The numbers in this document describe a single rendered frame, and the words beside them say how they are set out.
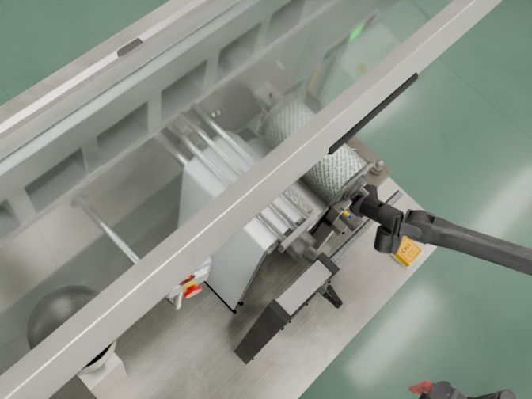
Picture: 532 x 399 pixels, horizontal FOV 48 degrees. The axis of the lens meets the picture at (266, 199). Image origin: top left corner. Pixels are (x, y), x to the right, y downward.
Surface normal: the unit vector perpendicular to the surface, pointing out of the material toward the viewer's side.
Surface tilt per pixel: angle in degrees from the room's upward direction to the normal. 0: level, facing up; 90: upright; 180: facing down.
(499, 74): 0
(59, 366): 49
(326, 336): 0
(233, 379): 0
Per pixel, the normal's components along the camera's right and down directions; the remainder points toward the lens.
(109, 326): 0.64, 0.26
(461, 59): 0.17, -0.39
